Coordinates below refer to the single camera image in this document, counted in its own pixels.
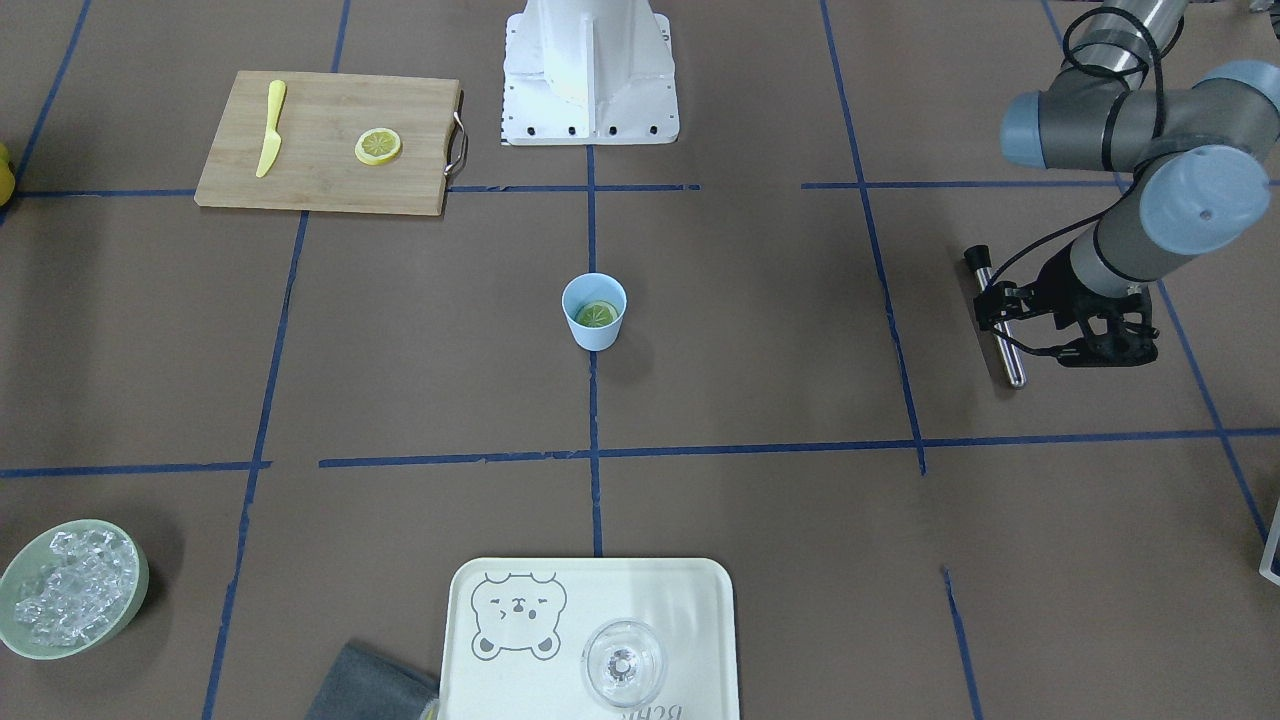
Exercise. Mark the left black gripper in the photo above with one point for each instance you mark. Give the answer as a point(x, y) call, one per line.
point(1052, 287)

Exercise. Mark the steel muddler black tip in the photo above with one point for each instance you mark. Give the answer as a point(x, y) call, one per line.
point(979, 263)

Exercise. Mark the yellow lemon slice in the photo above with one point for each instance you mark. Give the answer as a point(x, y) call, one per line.
point(597, 314)

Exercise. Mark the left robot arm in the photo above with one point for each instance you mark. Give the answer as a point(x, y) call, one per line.
point(1197, 162)

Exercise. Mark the light blue cup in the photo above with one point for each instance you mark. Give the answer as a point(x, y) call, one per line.
point(588, 287)

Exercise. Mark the clear wine glass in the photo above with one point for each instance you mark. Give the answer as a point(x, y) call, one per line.
point(624, 665)

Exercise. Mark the cream bear tray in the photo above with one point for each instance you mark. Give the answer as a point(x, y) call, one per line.
point(516, 629)

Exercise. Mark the wooden cutting board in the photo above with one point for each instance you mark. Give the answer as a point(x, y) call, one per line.
point(322, 117)

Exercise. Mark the grey folded cloth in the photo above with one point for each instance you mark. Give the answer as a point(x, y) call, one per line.
point(361, 684)

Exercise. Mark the yellow plastic knife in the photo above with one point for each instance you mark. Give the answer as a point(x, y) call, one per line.
point(272, 141)

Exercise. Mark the green bowl of ice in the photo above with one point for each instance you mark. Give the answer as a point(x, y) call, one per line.
point(71, 589)

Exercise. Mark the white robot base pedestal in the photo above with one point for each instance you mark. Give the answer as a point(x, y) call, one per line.
point(579, 73)

